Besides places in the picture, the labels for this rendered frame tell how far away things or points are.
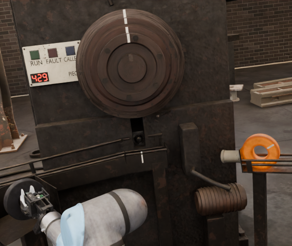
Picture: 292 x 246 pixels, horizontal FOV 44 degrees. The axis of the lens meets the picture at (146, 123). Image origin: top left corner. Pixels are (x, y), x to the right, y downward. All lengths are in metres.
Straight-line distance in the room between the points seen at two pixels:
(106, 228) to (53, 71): 1.00
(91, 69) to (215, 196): 0.78
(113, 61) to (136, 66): 0.10
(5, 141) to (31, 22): 2.88
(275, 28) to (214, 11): 6.70
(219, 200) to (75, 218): 0.92
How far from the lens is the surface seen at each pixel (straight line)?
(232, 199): 1.67
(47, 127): 1.74
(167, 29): 1.57
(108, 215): 0.88
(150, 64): 1.50
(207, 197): 1.65
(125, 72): 1.47
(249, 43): 8.24
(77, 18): 1.71
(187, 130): 1.65
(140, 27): 1.52
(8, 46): 7.93
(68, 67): 1.71
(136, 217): 0.91
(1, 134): 4.46
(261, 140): 1.58
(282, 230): 2.38
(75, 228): 0.85
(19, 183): 1.41
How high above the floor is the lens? 1.31
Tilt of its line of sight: 16 degrees down
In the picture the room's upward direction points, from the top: 7 degrees counter-clockwise
